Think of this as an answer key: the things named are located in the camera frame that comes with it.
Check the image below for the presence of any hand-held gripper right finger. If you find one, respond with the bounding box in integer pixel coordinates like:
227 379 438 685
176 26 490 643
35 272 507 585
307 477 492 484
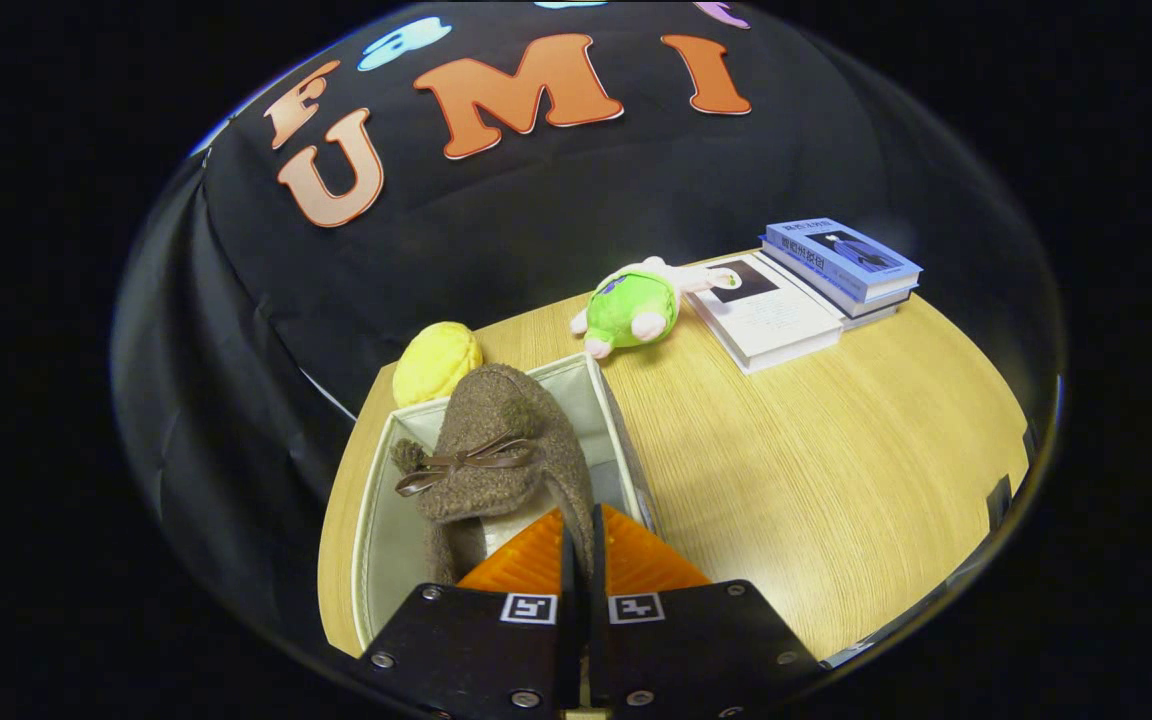
589 503 825 719

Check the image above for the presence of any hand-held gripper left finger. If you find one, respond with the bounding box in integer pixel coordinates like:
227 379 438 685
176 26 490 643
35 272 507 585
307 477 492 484
356 508 577 719

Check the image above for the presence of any beige fabric storage box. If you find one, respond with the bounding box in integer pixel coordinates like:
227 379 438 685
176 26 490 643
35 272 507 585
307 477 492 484
351 352 659 656

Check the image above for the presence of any brown fuzzy shoe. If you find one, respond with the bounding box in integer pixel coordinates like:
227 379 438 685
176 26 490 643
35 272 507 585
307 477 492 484
391 362 597 591

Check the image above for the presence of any yellow plush ball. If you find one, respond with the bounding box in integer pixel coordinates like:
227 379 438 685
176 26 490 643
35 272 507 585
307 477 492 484
392 321 484 408

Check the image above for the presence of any green and white plush toy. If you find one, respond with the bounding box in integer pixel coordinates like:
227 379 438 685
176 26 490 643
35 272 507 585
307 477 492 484
569 256 742 359

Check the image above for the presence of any white book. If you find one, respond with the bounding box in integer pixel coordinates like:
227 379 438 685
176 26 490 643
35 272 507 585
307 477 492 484
684 250 847 375

